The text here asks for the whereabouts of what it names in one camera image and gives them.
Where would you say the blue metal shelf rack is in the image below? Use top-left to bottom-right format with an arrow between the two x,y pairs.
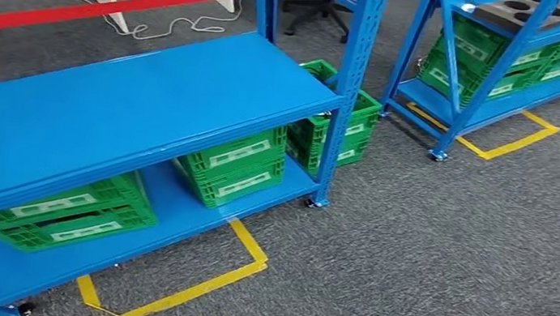
372,0 -> 560,179
0,0 -> 391,316

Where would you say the black office chair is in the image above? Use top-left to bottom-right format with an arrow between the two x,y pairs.
276,0 -> 361,47

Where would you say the grey tray with round holes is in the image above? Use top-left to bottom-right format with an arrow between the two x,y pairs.
460,0 -> 560,33

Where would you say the white floor cable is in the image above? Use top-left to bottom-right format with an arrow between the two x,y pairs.
26,0 -> 250,56

